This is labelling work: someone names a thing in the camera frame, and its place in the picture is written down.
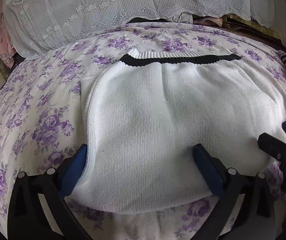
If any brown woven mat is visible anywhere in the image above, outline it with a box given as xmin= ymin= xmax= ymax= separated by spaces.
xmin=192 ymin=14 xmax=286 ymax=48

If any white V-neck knit sweater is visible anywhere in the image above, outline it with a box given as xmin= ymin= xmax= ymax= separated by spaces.
xmin=72 ymin=49 xmax=286 ymax=214

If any white lace cover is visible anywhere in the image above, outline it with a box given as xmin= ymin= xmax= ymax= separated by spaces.
xmin=3 ymin=0 xmax=286 ymax=59

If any pink floral pillow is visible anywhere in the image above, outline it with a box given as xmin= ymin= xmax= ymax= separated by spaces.
xmin=0 ymin=0 xmax=16 ymax=69

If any purple floral bed sheet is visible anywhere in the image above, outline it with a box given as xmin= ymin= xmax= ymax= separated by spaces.
xmin=0 ymin=23 xmax=286 ymax=234

